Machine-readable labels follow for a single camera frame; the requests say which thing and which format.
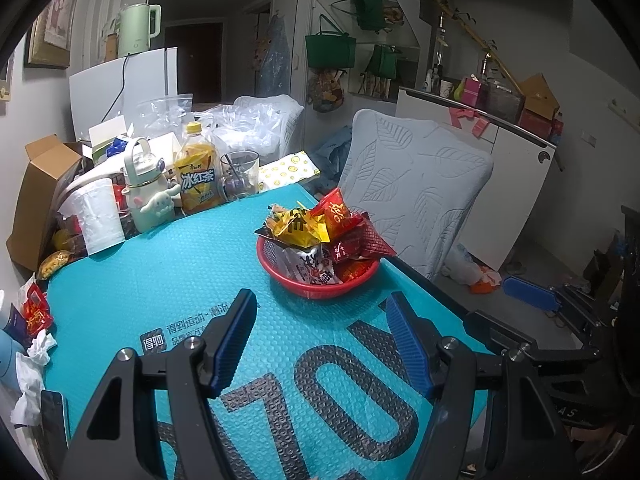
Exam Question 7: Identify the dark glossy box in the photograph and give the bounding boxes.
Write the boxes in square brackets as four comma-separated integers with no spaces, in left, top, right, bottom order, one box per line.
[481,80,526,124]

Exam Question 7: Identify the gold framed picture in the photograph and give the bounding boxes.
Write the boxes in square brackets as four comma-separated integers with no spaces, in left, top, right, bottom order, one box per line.
[24,0,83,70]

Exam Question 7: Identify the red plastic basket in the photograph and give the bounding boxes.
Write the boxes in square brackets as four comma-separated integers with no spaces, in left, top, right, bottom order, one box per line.
[256,234,382,301]

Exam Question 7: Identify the chair under clear plastic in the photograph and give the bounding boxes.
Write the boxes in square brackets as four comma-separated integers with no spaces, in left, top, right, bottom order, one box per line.
[231,94,305,162]

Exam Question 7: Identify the orange and white floor bag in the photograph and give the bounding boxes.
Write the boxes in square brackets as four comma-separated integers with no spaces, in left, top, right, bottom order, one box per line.
[444,245,502,296]

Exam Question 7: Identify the hanging bubble wrap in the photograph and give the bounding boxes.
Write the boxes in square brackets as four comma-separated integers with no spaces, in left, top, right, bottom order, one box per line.
[259,14,292,98]

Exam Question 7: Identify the yellow iced tea bottle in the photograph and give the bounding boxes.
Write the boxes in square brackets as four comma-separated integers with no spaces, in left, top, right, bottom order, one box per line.
[175,121,221,215]

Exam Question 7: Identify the dark wooden door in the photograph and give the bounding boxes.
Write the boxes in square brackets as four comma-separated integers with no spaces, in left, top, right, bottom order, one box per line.
[165,20,224,104]

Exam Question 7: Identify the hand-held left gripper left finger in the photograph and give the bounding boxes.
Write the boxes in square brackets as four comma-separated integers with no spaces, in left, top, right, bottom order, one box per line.
[59,288,259,480]

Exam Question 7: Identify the patterned hanging bag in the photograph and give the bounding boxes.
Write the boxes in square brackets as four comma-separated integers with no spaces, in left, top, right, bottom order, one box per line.
[306,67,347,114]

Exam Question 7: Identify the grey leaf-pattern cushion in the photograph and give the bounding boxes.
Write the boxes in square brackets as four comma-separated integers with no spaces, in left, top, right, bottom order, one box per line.
[336,108,495,282]

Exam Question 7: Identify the tan cardboard box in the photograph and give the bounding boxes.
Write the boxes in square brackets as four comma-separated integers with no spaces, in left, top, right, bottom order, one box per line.
[519,73,562,122]

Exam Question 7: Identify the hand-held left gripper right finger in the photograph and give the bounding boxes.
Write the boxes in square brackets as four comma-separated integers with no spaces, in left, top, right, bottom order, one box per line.
[385,290,582,480]

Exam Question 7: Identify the small red gold snack packet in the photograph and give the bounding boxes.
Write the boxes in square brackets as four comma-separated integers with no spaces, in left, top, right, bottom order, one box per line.
[319,187,362,237]

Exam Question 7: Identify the pink box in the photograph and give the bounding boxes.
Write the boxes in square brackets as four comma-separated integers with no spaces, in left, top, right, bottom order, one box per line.
[461,77,484,107]

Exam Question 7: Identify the large green tote bag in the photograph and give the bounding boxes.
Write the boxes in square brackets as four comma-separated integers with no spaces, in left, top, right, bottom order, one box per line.
[305,15,357,69]

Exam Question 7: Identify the white cabinet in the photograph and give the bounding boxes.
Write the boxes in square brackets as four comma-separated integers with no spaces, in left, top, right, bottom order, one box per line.
[394,86,559,272]

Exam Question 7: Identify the black kettle cable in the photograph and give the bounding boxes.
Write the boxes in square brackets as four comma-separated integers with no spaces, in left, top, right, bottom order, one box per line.
[102,55,129,126]

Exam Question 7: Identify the white paper towel roll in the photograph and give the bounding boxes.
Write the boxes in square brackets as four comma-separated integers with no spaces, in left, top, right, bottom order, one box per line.
[56,177,127,257]

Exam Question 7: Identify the white printed snack packet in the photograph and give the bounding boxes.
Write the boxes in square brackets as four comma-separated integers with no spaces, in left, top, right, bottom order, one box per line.
[276,245,337,287]

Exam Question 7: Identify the bamboo stick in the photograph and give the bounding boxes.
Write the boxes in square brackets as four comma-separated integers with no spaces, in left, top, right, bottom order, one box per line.
[431,0,527,97]

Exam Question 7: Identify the empty clear zip bag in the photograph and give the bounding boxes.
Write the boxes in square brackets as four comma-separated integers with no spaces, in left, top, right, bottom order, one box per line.
[136,94,194,139]

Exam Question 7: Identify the teal bubble table mat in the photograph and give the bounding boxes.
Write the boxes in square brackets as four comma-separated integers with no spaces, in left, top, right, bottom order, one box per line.
[42,182,493,480]

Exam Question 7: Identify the yellow gold snack packet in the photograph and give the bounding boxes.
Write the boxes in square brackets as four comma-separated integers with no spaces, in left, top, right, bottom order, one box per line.
[264,202,329,247]

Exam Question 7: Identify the white fridge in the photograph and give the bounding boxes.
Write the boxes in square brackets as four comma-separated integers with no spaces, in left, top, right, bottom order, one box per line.
[68,47,180,142]

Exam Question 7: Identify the pale green electric kettle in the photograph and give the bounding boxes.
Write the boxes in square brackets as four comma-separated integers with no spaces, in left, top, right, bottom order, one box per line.
[116,4,163,59]

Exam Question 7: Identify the yellow chip bag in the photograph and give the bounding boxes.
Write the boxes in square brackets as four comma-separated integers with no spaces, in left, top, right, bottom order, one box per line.
[36,250,77,282]

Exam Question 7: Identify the white bottle with plush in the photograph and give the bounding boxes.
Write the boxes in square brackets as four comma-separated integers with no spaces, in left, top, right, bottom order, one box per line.
[121,137,183,234]

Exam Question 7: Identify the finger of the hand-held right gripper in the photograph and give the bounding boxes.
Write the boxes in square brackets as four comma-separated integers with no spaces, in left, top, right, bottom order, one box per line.
[501,274,607,330]
[463,309,602,366]

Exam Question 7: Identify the person's right hand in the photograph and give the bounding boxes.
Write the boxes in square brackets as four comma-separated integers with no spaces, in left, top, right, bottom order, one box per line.
[569,421,629,462]

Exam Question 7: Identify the black flat device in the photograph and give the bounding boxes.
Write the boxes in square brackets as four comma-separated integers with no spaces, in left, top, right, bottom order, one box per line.
[39,389,69,467]

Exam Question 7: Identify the yellow smiley napkin pack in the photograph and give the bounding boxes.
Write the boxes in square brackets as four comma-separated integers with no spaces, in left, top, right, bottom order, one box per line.
[257,152,321,194]

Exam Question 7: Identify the brown cardboard box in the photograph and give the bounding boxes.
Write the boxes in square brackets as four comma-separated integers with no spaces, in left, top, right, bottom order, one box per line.
[6,134,84,274]

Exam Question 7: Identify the red candy packet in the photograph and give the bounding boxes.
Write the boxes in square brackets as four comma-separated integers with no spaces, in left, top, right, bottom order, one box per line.
[21,282,54,339]

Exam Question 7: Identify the pink ribbon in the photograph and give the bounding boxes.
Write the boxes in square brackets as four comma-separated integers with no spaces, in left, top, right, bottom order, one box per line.
[449,106,492,139]

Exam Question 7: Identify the wall intercom panel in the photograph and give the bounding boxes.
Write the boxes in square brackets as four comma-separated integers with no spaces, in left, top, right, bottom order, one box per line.
[0,55,15,104]

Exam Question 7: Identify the crumpled white tissue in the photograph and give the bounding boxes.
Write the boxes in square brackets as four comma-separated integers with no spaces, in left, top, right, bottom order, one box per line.
[9,352,47,427]
[26,332,59,367]

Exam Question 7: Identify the clear glass mug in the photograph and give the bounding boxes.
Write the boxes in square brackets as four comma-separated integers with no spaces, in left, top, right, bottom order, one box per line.
[219,150,261,199]

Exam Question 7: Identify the large dark red snack packet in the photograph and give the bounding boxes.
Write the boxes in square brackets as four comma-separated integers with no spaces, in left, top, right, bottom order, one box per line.
[350,217,397,261]

